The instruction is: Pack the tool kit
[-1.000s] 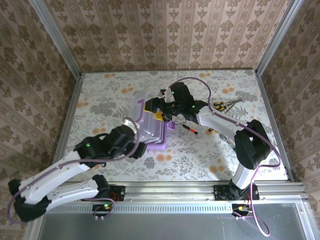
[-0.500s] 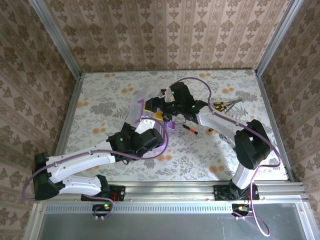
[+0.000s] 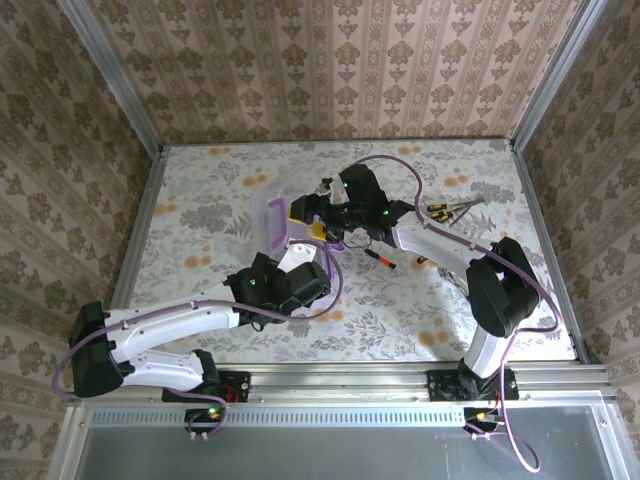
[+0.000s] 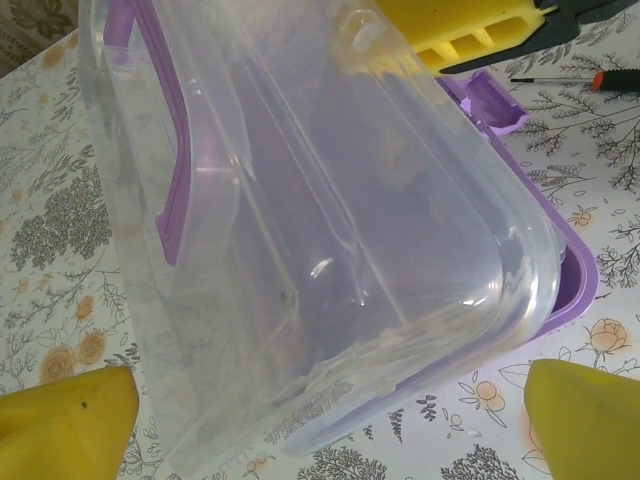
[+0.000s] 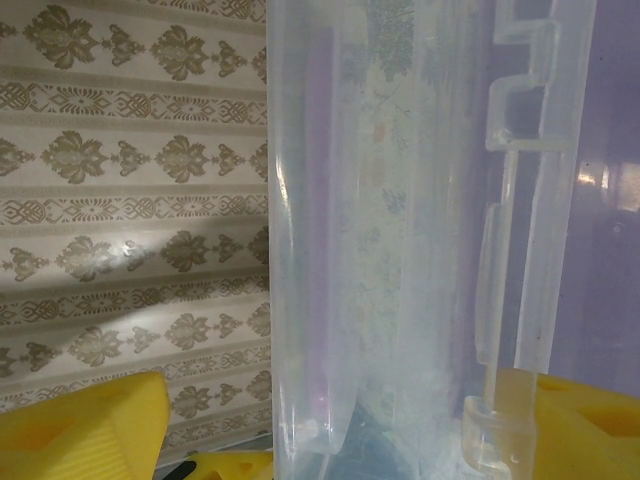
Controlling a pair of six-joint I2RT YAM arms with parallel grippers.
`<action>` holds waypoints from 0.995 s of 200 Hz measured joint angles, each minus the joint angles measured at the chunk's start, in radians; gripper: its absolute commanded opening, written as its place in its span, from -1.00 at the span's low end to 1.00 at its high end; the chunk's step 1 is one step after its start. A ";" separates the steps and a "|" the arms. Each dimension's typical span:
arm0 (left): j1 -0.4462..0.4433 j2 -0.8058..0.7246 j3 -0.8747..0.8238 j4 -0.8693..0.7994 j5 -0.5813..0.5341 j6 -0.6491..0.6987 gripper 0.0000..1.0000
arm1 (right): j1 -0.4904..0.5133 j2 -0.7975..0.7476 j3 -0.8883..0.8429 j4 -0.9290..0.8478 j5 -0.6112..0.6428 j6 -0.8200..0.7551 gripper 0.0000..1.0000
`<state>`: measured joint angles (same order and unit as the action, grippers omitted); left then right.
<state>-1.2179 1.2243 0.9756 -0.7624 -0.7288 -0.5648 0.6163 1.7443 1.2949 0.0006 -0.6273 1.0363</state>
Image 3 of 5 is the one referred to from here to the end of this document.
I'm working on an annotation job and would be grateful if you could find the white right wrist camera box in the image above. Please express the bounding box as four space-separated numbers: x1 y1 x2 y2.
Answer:
314 177 350 205

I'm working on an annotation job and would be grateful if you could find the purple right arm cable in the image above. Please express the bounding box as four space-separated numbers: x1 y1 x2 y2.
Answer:
347 153 561 474

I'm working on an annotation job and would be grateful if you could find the aluminium right corner post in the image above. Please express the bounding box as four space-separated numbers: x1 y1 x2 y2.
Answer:
510 0 611 152

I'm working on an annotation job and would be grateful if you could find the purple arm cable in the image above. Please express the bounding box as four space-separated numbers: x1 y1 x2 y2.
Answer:
347 153 561 474
52 247 344 442

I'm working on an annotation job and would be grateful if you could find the orange black screwdriver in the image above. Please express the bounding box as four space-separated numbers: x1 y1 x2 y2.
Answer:
363 247 398 270

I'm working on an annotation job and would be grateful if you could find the slotted grey cable duct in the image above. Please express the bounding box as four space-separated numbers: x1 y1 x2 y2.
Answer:
87 405 467 427

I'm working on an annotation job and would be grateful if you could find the aluminium corner post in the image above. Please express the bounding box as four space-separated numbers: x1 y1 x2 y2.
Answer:
55 0 166 151
510 0 611 152

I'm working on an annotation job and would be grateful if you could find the aluminium front frame rail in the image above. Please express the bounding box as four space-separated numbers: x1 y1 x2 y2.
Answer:
69 363 615 405

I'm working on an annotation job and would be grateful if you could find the aluminium left corner post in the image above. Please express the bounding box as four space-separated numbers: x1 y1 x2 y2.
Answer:
55 0 166 151

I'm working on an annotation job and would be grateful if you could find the grey metal plate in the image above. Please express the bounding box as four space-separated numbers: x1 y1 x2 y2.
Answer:
47 403 632 480

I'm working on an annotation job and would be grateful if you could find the aluminium right side rail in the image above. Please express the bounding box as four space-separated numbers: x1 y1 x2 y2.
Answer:
508 139 592 365

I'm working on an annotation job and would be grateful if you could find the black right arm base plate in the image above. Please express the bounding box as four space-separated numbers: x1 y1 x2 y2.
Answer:
427 368 520 402

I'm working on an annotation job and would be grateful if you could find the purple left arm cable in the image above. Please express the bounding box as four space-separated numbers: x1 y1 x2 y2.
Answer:
52 247 344 442

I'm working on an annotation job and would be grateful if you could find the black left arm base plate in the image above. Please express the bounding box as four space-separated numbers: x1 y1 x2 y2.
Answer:
162 370 251 404

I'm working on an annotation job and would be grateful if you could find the aluminium left side rail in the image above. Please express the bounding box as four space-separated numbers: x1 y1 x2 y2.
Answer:
92 143 167 367

